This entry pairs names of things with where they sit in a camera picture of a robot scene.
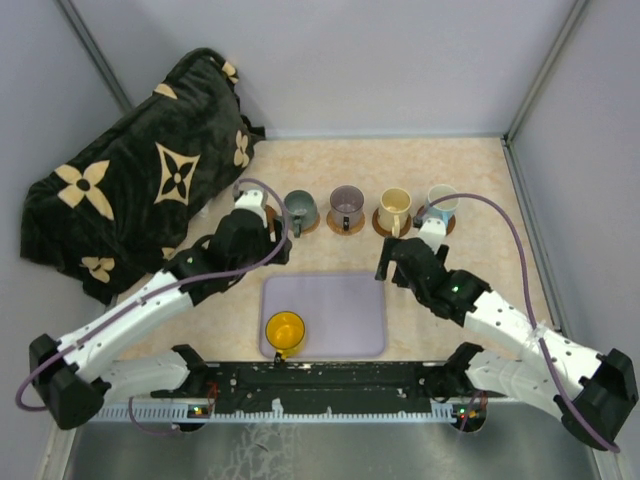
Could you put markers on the mauve purple mug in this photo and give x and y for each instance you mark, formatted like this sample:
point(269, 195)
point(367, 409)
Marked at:
point(347, 203)

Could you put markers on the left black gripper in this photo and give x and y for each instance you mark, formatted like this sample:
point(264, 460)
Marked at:
point(267, 236)

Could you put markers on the aluminium frame rail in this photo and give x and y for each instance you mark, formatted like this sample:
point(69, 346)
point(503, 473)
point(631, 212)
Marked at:
point(199, 410)

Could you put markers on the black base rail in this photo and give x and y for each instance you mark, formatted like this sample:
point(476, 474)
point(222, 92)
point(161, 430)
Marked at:
point(320, 387)

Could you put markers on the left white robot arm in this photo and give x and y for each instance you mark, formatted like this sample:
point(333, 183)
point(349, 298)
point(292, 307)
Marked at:
point(78, 374)

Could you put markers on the lavender plastic tray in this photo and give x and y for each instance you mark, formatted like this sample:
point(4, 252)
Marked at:
point(344, 313)

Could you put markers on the yellow mug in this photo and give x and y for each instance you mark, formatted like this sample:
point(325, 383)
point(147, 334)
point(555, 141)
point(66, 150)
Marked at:
point(286, 333)

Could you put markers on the black floral plush blanket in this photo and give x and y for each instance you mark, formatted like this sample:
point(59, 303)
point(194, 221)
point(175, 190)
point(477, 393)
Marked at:
point(120, 208)

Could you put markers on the dark wooden coaster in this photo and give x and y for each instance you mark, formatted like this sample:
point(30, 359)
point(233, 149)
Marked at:
point(451, 223)
point(386, 233)
point(271, 215)

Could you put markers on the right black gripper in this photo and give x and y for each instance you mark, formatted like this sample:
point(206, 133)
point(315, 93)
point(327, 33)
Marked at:
point(386, 256)

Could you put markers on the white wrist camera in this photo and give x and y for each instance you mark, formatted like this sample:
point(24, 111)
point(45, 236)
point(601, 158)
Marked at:
point(254, 201)
point(432, 232)

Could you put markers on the light blue mug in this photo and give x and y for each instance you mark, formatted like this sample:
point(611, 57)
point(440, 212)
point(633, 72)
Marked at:
point(440, 204)

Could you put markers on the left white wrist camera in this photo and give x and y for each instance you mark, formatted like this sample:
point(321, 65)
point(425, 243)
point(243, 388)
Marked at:
point(254, 201)

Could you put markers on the grey green mug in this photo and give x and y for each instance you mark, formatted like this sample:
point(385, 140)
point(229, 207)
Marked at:
point(302, 211)

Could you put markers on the woven coaster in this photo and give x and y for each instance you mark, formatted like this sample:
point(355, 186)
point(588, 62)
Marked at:
point(312, 227)
point(345, 228)

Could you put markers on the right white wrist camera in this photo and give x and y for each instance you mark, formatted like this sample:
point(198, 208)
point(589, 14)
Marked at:
point(432, 232)

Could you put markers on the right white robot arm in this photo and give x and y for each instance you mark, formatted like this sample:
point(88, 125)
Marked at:
point(592, 394)

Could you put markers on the cream mug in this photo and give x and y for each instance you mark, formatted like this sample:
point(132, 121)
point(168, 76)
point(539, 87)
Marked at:
point(394, 211)

